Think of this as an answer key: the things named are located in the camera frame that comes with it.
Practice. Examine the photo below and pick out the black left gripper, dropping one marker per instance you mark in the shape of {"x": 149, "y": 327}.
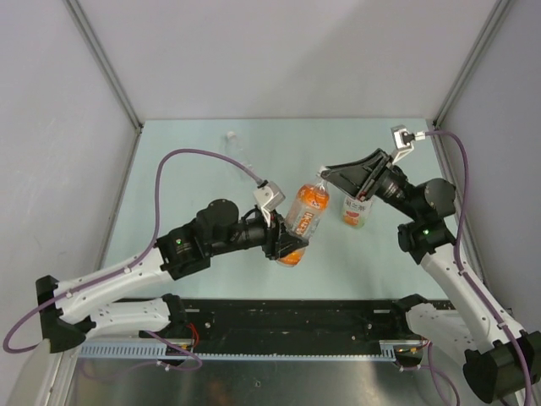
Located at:
{"x": 277, "y": 243}

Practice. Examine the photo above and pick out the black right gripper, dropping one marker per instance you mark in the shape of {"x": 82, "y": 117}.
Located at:
{"x": 373, "y": 170}

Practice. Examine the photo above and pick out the white orange-bottle cap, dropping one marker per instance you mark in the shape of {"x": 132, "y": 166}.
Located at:
{"x": 323, "y": 172}

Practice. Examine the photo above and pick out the orange label tea bottle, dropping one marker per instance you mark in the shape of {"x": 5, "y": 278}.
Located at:
{"x": 307, "y": 209}

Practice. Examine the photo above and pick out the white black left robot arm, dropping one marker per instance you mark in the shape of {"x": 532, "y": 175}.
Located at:
{"x": 72, "y": 311}

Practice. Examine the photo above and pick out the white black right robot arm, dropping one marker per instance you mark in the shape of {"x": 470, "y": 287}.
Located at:
{"x": 497, "y": 355}

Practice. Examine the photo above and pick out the clear unlabelled plastic bottle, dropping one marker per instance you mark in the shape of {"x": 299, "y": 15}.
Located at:
{"x": 234, "y": 148}

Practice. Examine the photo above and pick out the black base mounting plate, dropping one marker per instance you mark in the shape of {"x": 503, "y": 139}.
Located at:
{"x": 292, "y": 324}

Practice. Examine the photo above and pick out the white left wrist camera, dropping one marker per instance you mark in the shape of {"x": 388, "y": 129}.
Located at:
{"x": 268, "y": 196}

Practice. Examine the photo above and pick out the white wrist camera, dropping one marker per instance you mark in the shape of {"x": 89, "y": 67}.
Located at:
{"x": 268, "y": 196}
{"x": 404, "y": 141}

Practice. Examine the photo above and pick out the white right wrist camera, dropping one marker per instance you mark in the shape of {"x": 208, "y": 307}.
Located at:
{"x": 404, "y": 141}

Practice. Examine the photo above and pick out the grey slotted cable duct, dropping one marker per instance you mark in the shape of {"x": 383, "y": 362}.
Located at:
{"x": 140, "y": 350}

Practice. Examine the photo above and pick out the right aluminium frame post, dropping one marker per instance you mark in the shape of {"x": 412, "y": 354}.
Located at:
{"x": 487, "y": 34}

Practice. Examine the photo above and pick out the aluminium frame post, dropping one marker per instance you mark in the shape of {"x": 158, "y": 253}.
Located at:
{"x": 487, "y": 34}
{"x": 98, "y": 52}

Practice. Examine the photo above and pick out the left aluminium frame post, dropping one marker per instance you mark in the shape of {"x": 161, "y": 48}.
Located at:
{"x": 98, "y": 52}

